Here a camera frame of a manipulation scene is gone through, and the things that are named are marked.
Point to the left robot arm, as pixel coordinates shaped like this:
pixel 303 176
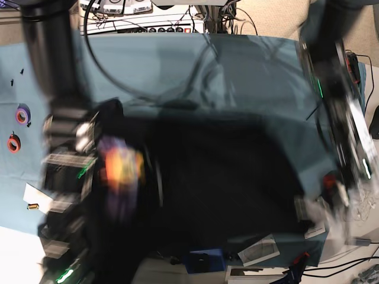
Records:
pixel 322 54

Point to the white paper sheet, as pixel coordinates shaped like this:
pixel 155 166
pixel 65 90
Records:
pixel 34 196

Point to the white power strip red light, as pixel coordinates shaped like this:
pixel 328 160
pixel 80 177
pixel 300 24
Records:
pixel 104 24

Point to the orange tape roll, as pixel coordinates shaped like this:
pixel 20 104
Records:
pixel 14 143

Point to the small brass battery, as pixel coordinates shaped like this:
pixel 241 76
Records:
pixel 33 206

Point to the blue box device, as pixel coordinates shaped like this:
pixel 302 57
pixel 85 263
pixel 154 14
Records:
pixel 204 261

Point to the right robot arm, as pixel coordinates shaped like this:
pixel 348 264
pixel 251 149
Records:
pixel 68 131

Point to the teal table cloth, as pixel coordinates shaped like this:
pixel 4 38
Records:
pixel 229 79

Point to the purple tape roll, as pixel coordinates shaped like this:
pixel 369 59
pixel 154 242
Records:
pixel 23 115

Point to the red black tool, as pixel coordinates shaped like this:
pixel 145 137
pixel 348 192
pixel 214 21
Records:
pixel 353 67

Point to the black printed t-shirt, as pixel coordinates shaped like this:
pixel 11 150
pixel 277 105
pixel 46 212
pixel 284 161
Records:
pixel 177 183

